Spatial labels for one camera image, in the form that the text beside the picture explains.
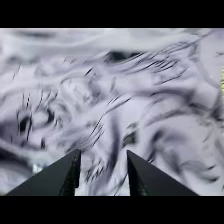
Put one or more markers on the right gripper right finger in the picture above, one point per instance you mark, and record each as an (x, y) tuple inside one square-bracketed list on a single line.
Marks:
[(150, 180)]

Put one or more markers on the purple long-sleeved shirt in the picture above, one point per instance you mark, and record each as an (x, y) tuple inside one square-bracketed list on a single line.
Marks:
[(133, 100)]

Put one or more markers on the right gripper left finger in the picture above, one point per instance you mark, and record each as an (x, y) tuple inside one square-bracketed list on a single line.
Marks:
[(56, 178)]

